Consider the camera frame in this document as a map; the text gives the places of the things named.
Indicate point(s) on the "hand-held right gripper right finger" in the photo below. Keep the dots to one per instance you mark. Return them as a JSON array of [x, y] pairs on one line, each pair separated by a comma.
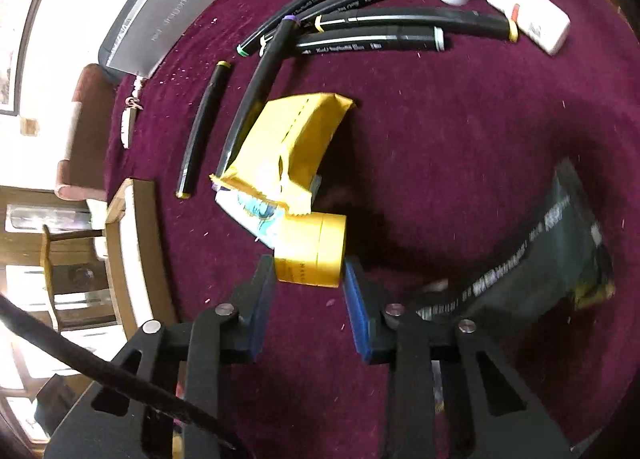
[[356, 309]]

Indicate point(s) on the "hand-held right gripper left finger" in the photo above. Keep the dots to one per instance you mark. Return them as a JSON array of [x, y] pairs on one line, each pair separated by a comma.
[[262, 304]]

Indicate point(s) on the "yellow small box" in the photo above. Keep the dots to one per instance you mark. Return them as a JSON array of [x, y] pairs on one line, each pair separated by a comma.
[[310, 249]]

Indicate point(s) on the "yellow snack packet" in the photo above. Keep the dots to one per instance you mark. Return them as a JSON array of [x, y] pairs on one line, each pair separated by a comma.
[[290, 149]]

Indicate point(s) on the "black foil packet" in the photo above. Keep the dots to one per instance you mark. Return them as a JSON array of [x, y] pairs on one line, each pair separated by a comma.
[[550, 239]]

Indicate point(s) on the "black marker purple cap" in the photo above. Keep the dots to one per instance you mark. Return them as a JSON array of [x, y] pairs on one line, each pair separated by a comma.
[[265, 69]]

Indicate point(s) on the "black marker grey caps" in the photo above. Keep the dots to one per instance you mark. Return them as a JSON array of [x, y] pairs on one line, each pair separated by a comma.
[[370, 39]]

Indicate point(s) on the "white bottle red label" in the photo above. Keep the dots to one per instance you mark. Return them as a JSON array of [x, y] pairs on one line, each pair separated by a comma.
[[530, 9]]

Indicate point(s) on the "wooden chair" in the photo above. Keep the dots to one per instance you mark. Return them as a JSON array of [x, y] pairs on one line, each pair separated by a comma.
[[135, 249]]

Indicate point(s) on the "wooden stool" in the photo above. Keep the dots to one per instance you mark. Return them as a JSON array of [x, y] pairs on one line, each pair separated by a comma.
[[65, 264]]

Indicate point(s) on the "brown upholstered chair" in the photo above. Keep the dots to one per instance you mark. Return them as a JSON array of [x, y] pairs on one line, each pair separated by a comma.
[[85, 134]]

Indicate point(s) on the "framed picture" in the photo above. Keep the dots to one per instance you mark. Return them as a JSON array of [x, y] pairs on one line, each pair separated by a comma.
[[7, 64]]

